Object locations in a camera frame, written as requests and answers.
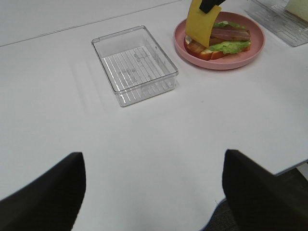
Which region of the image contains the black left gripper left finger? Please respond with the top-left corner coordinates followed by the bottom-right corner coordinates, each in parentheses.
top-left (0, 152), bottom-right (86, 231)

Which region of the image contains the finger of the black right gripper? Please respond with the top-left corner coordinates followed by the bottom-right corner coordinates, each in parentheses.
top-left (199, 0), bottom-right (225, 13)

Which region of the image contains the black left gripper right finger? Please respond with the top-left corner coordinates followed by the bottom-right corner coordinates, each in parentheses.
top-left (222, 149), bottom-right (308, 231)

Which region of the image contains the yellow cheese slice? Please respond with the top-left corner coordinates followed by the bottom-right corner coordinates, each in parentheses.
top-left (185, 0), bottom-right (221, 48)

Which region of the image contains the bacon strip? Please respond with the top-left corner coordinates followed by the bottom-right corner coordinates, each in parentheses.
top-left (211, 25), bottom-right (251, 41)
top-left (187, 40), bottom-right (206, 54)

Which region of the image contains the bread slice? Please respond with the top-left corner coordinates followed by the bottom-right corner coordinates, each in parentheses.
top-left (285, 0), bottom-right (308, 22)
top-left (184, 35), bottom-right (251, 61)

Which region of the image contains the green lettuce leaf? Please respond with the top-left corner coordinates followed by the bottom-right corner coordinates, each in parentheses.
top-left (209, 21), bottom-right (251, 54)

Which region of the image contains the pink round plate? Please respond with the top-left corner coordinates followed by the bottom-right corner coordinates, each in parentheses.
top-left (174, 11), bottom-right (265, 70)

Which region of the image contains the right clear plastic tray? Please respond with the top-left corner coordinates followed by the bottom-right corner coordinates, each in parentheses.
top-left (245, 0), bottom-right (308, 47)

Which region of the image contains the clear plastic tray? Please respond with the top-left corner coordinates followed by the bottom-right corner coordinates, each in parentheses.
top-left (91, 26), bottom-right (179, 107)
top-left (245, 0), bottom-right (308, 47)

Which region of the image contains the left clear plastic tray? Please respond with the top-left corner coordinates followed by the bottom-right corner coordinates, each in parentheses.
top-left (91, 26), bottom-right (179, 107)

